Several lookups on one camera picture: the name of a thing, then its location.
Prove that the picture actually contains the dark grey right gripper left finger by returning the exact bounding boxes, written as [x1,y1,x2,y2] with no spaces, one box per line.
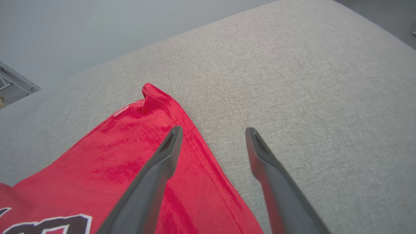
[96,126,184,234]

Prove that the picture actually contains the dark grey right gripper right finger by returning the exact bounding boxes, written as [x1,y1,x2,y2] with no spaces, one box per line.
[245,127,332,234]

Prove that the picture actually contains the red and white garment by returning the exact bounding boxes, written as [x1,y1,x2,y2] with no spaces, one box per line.
[0,83,264,234]

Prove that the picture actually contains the grey fabric sofa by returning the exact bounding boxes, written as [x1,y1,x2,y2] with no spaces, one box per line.
[0,0,416,234]

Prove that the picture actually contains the grey metal partition post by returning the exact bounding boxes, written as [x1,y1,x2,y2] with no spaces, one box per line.
[0,61,41,110]

